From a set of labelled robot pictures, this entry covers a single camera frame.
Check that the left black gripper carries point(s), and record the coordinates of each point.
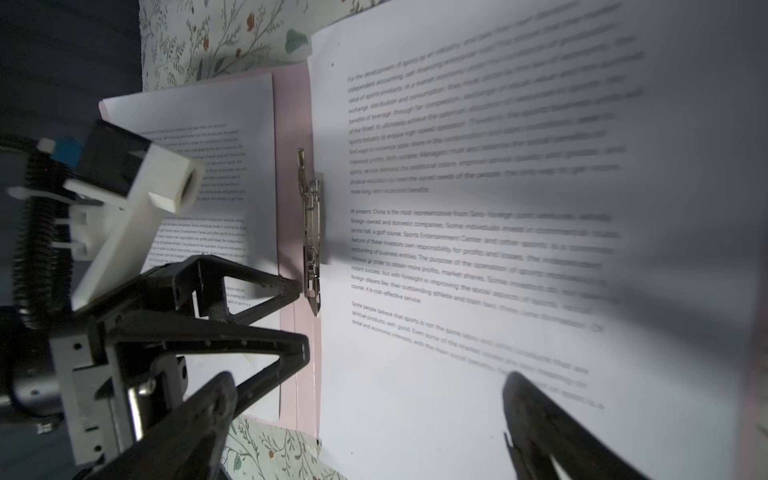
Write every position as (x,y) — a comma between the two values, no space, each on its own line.
(119,362)

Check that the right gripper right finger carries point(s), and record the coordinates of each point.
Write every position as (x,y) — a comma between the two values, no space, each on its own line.
(542,435)

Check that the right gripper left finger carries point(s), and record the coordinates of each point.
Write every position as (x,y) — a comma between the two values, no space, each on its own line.
(187,444)

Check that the pink paper folder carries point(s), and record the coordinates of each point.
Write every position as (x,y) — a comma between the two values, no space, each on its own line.
(294,129)

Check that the printed sheet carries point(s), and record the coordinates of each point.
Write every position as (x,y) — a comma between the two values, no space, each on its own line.
(229,126)
(572,190)

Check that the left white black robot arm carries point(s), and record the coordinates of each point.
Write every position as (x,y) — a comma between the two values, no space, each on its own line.
(29,386)

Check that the metal folder clip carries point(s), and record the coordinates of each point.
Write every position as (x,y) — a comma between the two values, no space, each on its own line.
(310,192)

